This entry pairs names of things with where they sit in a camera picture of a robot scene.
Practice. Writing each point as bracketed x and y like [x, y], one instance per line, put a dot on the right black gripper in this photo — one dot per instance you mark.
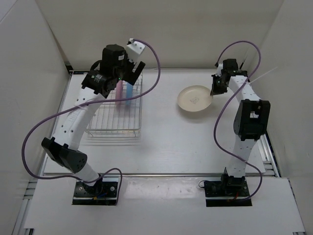
[215, 90]

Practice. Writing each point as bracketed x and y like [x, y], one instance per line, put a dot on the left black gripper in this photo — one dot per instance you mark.
[134, 75]

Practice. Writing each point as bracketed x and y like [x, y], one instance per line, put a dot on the cream plate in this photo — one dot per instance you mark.
[194, 98]

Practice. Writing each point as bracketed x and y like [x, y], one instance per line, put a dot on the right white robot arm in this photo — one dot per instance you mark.
[250, 122]

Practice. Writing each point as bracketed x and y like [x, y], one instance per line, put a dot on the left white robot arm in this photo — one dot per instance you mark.
[117, 63]

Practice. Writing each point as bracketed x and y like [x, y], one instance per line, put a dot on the blue plate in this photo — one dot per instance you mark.
[129, 94]

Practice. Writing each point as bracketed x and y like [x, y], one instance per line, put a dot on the pink plate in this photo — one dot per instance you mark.
[118, 92]

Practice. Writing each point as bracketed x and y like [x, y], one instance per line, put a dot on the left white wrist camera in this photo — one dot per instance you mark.
[134, 49]

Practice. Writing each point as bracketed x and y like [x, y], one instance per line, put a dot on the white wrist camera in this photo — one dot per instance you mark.
[134, 49]
[220, 69]

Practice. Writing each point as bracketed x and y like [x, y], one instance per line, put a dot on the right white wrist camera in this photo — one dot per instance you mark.
[220, 69]

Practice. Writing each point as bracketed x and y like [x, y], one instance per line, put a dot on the metal wire dish rack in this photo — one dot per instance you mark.
[118, 122]

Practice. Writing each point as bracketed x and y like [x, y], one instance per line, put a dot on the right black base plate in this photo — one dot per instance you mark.
[216, 196]

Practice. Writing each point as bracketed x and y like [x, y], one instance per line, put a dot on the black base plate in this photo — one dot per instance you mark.
[216, 196]
[101, 194]

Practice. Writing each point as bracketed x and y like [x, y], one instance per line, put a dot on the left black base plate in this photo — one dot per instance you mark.
[101, 194]

